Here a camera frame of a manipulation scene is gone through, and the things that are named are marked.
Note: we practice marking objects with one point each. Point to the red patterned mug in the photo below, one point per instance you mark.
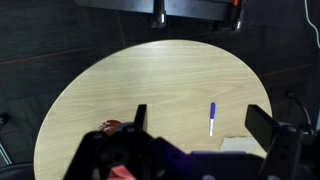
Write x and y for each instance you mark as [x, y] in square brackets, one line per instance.
[109, 126]

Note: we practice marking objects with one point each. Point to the black perforated mounting board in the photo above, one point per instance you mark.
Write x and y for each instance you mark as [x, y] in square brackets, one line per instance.
[220, 10]

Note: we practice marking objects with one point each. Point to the orange-red cloth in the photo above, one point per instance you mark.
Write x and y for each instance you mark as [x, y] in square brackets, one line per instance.
[120, 173]

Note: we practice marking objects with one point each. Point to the round wooden table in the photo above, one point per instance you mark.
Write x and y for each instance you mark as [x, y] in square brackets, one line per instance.
[177, 80]

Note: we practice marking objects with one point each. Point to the purple and white marker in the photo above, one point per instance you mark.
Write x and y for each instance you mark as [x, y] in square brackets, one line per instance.
[212, 118]

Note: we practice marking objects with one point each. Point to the grey paper card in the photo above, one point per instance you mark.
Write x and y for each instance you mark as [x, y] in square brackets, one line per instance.
[244, 144]

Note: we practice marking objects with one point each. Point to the black clamp orange tip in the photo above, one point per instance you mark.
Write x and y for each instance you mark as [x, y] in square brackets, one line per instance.
[237, 14]

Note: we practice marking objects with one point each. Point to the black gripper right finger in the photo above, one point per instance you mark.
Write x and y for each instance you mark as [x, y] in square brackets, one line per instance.
[261, 126]

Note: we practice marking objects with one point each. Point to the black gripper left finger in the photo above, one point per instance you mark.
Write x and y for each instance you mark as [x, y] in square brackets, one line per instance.
[140, 120]

